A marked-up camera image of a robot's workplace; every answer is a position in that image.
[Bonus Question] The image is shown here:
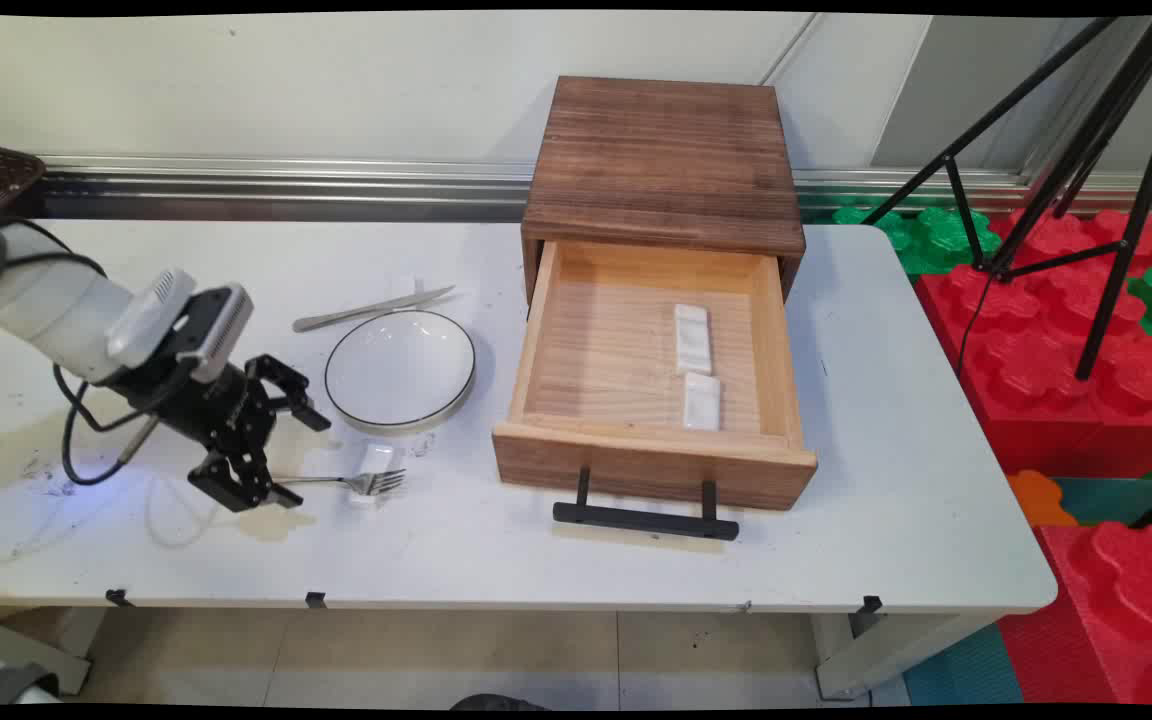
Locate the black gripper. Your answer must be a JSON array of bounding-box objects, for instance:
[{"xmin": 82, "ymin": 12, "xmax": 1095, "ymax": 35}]
[{"xmin": 128, "ymin": 354, "xmax": 333, "ymax": 514}]

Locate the silver serrated table knife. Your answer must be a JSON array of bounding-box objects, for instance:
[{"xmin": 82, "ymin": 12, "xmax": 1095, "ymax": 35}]
[{"xmin": 292, "ymin": 285, "xmax": 458, "ymax": 334}]

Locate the silver fork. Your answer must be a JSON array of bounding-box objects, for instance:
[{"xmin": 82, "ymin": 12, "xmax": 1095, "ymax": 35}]
[{"xmin": 271, "ymin": 467, "xmax": 408, "ymax": 499}]

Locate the white plate with black rim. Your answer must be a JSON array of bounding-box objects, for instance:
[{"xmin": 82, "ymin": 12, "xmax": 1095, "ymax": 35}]
[{"xmin": 323, "ymin": 309, "xmax": 479, "ymax": 437}]

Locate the white table leg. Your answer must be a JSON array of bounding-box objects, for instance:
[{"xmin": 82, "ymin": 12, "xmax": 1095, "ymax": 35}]
[
  {"xmin": 812, "ymin": 611, "xmax": 992, "ymax": 701},
  {"xmin": 0, "ymin": 608, "xmax": 109, "ymax": 697}
]

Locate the dark wooden drawer cabinet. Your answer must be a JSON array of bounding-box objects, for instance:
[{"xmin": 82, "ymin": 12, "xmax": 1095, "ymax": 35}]
[{"xmin": 520, "ymin": 75, "xmax": 808, "ymax": 303}]

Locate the blue foam floor mat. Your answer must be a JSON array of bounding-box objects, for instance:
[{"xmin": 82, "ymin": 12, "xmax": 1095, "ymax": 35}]
[{"xmin": 902, "ymin": 624, "xmax": 1025, "ymax": 707}]

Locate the orange foam piece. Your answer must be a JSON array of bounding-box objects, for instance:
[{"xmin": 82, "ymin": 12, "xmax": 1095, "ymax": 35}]
[{"xmin": 1005, "ymin": 469, "xmax": 1079, "ymax": 529}]

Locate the large red foam block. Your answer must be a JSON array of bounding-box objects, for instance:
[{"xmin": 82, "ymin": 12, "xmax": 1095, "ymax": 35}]
[{"xmin": 914, "ymin": 208, "xmax": 1152, "ymax": 478}]

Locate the teal foam mat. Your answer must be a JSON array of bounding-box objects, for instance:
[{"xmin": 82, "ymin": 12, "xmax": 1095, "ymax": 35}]
[{"xmin": 1050, "ymin": 476, "xmax": 1152, "ymax": 527}]

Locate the black tripod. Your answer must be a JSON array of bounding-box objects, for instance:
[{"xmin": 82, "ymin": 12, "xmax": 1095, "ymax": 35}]
[{"xmin": 860, "ymin": 14, "xmax": 1152, "ymax": 383}]

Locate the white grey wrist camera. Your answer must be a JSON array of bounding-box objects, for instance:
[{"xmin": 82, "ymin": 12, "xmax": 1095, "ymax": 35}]
[{"xmin": 104, "ymin": 267, "xmax": 256, "ymax": 384}]

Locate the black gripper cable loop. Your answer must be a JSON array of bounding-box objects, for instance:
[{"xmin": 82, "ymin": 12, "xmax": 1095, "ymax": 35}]
[{"xmin": 53, "ymin": 360, "xmax": 159, "ymax": 487}]

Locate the aluminium wall rail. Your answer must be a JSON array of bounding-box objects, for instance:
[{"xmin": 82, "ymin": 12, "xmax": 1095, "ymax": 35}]
[{"xmin": 36, "ymin": 154, "xmax": 1152, "ymax": 225}]

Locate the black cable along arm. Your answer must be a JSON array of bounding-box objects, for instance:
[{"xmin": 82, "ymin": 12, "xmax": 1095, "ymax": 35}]
[{"xmin": 0, "ymin": 222, "xmax": 109, "ymax": 303}]

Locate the light wooden drawer, black handle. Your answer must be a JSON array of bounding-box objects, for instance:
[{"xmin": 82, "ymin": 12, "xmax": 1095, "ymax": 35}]
[{"xmin": 491, "ymin": 240, "xmax": 820, "ymax": 543}]

